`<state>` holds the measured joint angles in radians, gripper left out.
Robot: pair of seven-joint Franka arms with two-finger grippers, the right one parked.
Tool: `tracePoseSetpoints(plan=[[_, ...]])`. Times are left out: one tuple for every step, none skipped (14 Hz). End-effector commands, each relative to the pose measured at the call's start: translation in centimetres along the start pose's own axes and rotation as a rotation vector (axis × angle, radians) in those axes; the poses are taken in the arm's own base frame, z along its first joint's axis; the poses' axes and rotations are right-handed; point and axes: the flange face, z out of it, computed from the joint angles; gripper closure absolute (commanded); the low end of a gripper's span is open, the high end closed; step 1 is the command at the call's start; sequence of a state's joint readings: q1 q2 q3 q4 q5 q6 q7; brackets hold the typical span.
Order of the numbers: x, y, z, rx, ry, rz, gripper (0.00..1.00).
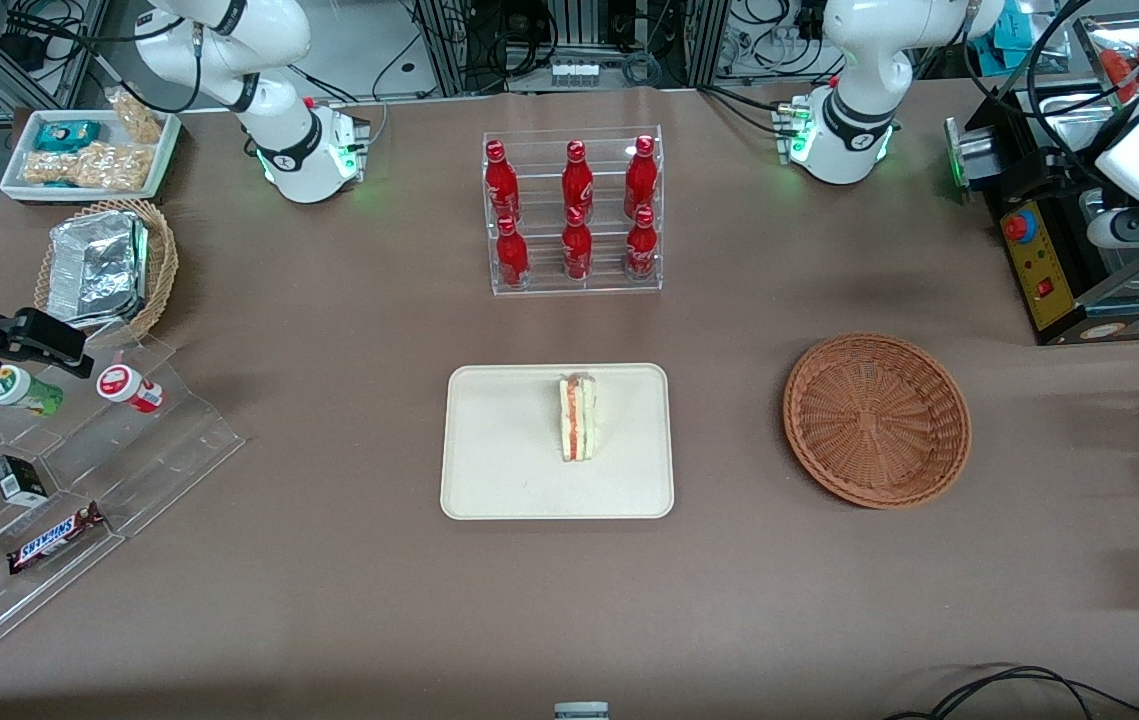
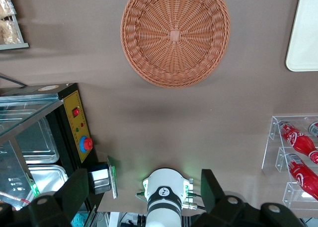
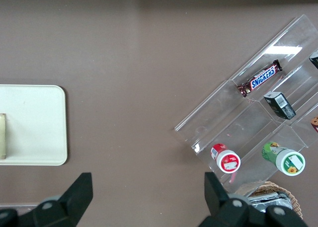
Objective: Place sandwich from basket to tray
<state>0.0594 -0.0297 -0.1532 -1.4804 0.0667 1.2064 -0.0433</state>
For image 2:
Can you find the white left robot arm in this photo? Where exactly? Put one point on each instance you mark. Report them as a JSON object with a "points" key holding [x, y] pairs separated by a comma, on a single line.
{"points": [[164, 182]]}

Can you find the black food warmer cabinet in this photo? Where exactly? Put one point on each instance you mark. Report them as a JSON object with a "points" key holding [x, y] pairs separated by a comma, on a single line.
{"points": [[74, 127]]}

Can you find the teal blue packet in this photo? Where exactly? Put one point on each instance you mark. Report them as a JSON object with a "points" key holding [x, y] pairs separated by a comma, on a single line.
{"points": [[79, 219]]}

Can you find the clear acrylic bottle rack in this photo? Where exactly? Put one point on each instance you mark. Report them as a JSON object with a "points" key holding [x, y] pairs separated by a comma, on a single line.
{"points": [[269, 160]]}

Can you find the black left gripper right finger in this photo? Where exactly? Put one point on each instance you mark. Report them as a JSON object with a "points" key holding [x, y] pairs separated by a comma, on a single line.
{"points": [[211, 189]]}

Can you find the brown round wicker basket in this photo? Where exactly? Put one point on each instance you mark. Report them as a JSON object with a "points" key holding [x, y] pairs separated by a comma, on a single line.
{"points": [[174, 63]]}

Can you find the clear bag of rice crackers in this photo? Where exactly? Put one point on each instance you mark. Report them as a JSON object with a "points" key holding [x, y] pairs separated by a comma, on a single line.
{"points": [[8, 33], [6, 3]]}

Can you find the beige rectangular serving tray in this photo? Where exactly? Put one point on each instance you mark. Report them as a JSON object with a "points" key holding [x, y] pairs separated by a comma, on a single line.
{"points": [[305, 38]]}

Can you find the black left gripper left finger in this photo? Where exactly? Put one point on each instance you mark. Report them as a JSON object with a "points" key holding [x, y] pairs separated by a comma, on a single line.
{"points": [[72, 192]]}

